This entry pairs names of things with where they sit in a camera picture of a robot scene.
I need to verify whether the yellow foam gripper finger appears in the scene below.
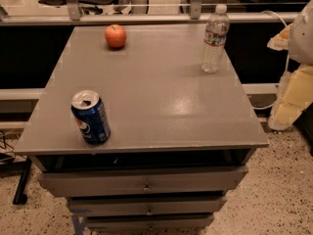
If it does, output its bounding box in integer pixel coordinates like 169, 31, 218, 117
267, 23, 292, 51
268, 65, 313, 131

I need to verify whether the clear plastic water bottle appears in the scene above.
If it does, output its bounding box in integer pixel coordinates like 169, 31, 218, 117
201, 4, 230, 73

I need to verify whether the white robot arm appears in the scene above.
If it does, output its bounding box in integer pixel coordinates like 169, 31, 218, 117
267, 0, 313, 131

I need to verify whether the red apple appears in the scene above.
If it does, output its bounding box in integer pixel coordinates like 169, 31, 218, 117
105, 24, 127, 48

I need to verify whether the grey drawer cabinet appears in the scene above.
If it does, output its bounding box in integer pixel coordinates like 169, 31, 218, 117
14, 23, 270, 232

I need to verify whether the middle grey drawer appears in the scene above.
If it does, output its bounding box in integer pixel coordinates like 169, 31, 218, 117
68, 195, 226, 216

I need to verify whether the grey drawer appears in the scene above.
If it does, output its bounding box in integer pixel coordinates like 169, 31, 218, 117
68, 195, 226, 216
39, 165, 247, 197
86, 213, 213, 230

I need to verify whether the bottom grey drawer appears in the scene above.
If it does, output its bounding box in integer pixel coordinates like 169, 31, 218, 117
86, 213, 213, 230

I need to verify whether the blue Pepsi can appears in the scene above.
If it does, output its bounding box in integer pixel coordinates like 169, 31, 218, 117
71, 90, 111, 145

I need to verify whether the top grey drawer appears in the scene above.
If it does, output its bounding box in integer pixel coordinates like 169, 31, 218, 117
39, 165, 247, 197

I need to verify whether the black stand leg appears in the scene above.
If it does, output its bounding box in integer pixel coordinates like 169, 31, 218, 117
13, 158, 31, 206

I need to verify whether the white cable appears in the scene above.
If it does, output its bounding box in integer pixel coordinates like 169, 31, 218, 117
252, 10, 291, 111

